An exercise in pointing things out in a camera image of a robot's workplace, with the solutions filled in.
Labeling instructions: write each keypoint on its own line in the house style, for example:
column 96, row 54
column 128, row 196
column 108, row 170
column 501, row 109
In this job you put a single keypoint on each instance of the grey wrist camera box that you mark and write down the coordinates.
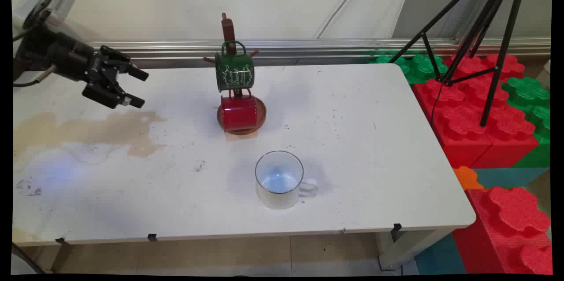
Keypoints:
column 59, row 3

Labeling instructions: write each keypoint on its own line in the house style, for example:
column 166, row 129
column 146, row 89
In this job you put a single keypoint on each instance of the teal foam block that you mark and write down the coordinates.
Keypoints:
column 506, row 176
column 440, row 256

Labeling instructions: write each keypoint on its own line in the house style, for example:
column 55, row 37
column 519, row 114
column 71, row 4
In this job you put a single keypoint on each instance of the orange foam piece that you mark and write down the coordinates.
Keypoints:
column 466, row 177

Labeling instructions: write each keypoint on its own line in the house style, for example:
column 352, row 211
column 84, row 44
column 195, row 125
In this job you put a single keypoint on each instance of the green enamel mug white lettering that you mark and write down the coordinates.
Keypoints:
column 234, row 72

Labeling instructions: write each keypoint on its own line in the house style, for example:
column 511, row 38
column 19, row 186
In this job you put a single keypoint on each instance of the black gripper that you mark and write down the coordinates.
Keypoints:
column 79, row 61

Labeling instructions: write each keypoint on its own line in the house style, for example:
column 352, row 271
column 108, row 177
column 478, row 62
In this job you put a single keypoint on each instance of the aluminium rail along wall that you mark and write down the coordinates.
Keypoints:
column 308, row 47

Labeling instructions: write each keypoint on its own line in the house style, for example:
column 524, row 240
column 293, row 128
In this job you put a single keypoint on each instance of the red foam block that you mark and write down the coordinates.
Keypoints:
column 515, row 140
column 511, row 228
column 458, row 122
column 506, row 67

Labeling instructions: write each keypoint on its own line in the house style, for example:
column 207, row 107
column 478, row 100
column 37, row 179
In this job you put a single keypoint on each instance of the red enamel mug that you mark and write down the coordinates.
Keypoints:
column 239, row 113

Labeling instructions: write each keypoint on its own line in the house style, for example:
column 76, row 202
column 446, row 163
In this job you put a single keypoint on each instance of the white table leg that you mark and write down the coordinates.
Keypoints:
column 410, row 245

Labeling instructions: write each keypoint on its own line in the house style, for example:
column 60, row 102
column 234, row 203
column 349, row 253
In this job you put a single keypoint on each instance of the wooden mug tree stand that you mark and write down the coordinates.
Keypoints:
column 228, row 30

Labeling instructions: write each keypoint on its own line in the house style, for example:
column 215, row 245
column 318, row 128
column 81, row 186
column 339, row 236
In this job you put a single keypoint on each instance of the black tripod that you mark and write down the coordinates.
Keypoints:
column 493, row 16

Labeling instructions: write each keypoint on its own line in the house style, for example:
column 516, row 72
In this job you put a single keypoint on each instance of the black table edge clip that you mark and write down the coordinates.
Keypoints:
column 397, row 227
column 61, row 241
column 152, row 237

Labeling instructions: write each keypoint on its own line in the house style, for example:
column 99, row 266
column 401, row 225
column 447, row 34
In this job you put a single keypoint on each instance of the green foam block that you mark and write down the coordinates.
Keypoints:
column 528, row 94
column 423, row 67

